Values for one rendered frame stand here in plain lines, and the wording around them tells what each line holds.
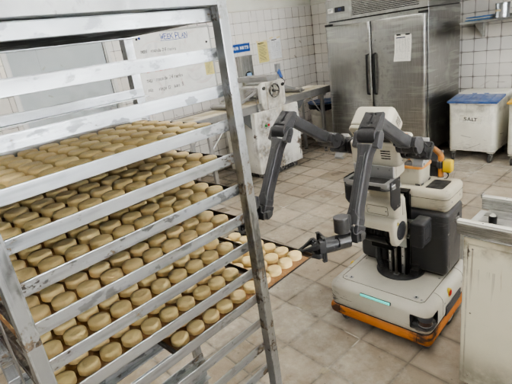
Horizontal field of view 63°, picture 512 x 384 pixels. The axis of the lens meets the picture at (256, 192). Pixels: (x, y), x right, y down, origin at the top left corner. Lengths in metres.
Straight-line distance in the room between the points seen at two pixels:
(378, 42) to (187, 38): 2.38
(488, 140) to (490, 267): 3.66
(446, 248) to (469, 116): 3.10
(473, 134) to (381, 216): 3.32
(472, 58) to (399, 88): 1.04
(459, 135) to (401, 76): 0.99
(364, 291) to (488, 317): 0.75
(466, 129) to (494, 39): 1.14
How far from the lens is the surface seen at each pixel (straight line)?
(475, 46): 6.07
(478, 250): 1.92
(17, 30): 0.87
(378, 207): 2.31
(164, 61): 1.00
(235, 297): 1.32
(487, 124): 5.45
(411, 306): 2.45
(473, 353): 2.21
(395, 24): 5.47
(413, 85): 5.42
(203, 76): 5.86
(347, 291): 2.61
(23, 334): 0.92
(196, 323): 1.26
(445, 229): 2.52
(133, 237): 0.99
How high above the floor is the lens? 1.70
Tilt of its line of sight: 20 degrees down
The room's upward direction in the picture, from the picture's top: 8 degrees counter-clockwise
